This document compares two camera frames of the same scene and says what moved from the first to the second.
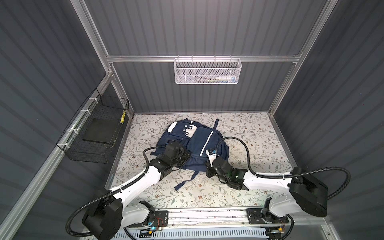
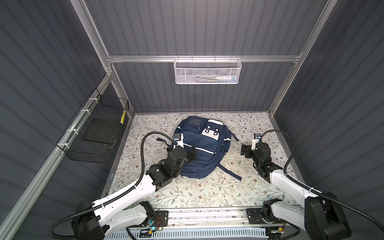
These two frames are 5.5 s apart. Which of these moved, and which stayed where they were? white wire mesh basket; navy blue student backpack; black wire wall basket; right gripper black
Moved: right gripper black; navy blue student backpack
Stayed: white wire mesh basket; black wire wall basket
